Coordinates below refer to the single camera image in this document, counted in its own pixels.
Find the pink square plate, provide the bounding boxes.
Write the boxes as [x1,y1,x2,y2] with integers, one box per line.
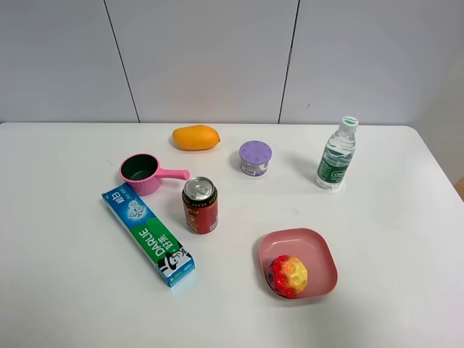
[257,228,338,300]

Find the orange mango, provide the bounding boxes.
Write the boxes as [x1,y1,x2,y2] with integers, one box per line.
[172,125,220,151]

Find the pink toy saucepan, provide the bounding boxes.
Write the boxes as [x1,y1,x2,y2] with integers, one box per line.
[120,153,191,196]

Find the blue green toothpaste box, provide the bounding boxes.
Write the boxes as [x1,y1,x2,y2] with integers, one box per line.
[101,183,195,288]

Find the purple lid air freshener jar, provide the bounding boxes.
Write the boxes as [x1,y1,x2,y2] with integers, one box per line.
[239,140,273,177]

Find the red soda can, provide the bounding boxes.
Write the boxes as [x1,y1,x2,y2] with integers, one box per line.
[182,176,218,234]

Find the green label water bottle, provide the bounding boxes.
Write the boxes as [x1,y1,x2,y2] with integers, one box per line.
[315,116,359,191]

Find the red yellow dimpled ball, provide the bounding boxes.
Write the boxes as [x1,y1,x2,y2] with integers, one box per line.
[266,255,308,298]

